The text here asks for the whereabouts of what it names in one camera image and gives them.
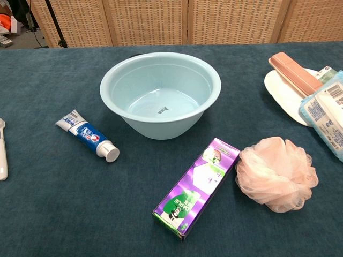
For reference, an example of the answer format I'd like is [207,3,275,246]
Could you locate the blue white toothpaste tube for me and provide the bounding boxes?
[55,109,121,163]

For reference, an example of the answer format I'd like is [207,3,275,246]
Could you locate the pink mesh bath sponge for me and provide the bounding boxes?
[235,137,319,214]

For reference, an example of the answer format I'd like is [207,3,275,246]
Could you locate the blue plastic package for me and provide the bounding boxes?
[299,70,343,163]

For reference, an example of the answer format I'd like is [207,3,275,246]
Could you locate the light blue plastic bowl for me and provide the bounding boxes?
[100,51,222,140]

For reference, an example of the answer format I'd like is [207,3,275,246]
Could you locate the purple green cardboard box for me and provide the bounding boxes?
[152,137,241,242]

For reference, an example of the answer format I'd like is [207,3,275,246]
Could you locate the wicker folding screen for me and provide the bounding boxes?
[26,0,343,48]

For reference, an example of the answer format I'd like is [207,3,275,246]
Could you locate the white round plate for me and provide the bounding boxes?
[264,67,322,127]

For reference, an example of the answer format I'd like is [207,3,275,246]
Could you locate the dark blue table mat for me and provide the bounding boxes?
[0,41,343,257]

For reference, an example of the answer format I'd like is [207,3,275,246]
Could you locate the pink toothbrush travel case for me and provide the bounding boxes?
[268,52,324,98]

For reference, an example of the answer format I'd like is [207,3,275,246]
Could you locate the black tripod stand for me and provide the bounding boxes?
[44,0,68,48]

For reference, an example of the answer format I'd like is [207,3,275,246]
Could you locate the small green white packet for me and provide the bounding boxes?
[315,65,338,84]

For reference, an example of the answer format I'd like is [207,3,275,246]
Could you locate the white toothbrush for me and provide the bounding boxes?
[0,118,9,181]

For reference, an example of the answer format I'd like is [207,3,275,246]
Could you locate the orange cloth item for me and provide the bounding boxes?
[0,13,11,33]

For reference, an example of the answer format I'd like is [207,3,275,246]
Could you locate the black floor cable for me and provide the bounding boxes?
[32,25,49,48]

